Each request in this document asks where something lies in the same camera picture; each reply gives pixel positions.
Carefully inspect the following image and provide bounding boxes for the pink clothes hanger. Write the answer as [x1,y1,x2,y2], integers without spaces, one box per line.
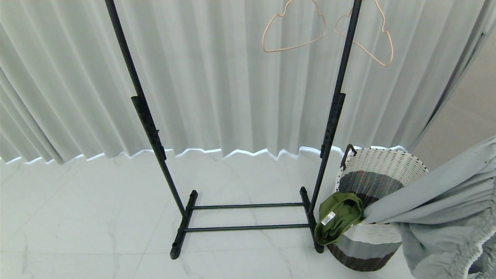
[334,0,394,67]
[262,0,327,53]

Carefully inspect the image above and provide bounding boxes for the white laundry basket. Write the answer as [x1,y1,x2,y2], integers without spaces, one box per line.
[327,144,430,272]

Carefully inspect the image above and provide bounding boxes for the green garment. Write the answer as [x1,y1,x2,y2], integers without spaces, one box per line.
[315,192,365,245]

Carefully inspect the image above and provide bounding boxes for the white curtain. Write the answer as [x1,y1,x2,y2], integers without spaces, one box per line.
[0,0,496,163]

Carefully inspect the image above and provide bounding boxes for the black clothes rack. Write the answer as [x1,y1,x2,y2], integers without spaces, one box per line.
[105,0,363,260]

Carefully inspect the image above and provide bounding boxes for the pale grey shorts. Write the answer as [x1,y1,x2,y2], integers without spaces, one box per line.
[362,136,496,279]

